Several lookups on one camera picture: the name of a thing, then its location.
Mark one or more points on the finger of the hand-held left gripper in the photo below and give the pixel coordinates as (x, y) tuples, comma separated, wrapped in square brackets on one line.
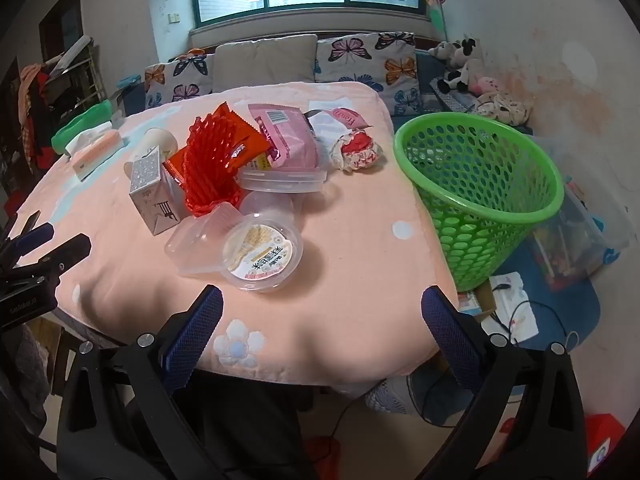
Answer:
[(70, 252), (37, 237)]

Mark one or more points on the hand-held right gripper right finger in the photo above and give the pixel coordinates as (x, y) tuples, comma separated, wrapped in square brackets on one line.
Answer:
[(450, 335)]

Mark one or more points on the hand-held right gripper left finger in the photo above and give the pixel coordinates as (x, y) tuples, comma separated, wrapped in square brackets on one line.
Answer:
[(200, 330)]

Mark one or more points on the silver and green drink carton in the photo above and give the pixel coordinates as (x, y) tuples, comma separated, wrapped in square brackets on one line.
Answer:
[(152, 200)]

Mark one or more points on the green plastic mesh basket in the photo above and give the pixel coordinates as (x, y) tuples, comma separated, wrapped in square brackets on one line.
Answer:
[(505, 218)]

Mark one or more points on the large clear plastic container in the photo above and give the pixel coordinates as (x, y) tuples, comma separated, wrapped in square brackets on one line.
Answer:
[(285, 182)]

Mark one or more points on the orange snack wrapper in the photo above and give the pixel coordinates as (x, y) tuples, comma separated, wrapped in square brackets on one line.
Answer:
[(250, 145)]

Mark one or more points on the small cardboard box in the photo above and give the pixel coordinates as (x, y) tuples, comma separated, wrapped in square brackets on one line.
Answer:
[(475, 302)]

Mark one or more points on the white paper sheet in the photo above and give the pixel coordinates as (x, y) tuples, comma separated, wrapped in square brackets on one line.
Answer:
[(515, 310)]

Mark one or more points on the grey shoe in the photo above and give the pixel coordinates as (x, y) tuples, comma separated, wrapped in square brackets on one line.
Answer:
[(395, 395)]

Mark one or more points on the round labelled plastic bowl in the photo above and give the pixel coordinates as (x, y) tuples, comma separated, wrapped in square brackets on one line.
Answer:
[(262, 252)]

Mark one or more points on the orange tissue pack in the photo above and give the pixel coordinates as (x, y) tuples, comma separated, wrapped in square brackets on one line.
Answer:
[(95, 147)]

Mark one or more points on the blue floor mat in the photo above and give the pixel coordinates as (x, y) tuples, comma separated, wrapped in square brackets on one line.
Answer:
[(575, 310)]

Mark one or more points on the hanging orange and red clothes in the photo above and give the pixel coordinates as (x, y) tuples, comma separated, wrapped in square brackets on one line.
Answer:
[(30, 95)]

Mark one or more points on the white paper cup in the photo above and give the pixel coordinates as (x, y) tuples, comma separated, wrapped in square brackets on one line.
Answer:
[(160, 141)]

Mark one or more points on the clear plastic storage box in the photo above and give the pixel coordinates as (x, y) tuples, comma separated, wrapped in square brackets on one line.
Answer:
[(575, 230)]

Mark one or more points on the red foam fruit net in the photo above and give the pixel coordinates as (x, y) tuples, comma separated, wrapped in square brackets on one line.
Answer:
[(207, 160)]

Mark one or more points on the metal drying rack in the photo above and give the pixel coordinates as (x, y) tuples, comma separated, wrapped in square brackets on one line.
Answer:
[(75, 60)]

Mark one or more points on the red box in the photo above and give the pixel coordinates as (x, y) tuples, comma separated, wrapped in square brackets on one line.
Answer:
[(602, 440)]

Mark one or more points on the small butterfly print cushion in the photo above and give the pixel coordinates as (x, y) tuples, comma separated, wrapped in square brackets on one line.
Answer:
[(180, 77)]

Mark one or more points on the crumpled red and white wrapper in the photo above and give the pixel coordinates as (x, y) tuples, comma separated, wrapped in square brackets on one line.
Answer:
[(355, 150)]

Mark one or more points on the pink snack packet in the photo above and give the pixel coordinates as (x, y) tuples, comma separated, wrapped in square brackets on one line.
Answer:
[(290, 140)]

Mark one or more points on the dark wooden door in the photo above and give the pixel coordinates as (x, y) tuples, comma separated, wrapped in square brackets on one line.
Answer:
[(60, 20)]

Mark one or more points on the cream patterned cloth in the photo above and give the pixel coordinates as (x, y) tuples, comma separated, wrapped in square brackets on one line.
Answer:
[(502, 107)]

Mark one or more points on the pink and white torn wrapper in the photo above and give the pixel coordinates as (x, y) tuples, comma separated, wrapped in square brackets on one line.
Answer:
[(332, 119)]

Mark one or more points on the pink plush toy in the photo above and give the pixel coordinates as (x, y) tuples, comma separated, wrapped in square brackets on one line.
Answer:
[(486, 85)]

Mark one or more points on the black and white cow plush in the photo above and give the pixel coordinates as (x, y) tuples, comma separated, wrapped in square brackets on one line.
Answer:
[(462, 77)]

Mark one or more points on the blue sofa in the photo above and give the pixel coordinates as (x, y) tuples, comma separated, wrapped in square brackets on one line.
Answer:
[(427, 67)]

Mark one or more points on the beige cushion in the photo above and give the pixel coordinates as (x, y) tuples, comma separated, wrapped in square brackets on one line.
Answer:
[(265, 62)]

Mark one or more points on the grey plush toy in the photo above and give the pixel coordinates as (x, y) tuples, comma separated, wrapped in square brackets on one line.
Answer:
[(442, 51)]

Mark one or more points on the large butterfly print cushion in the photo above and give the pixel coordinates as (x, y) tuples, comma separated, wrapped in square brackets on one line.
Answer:
[(365, 60)]

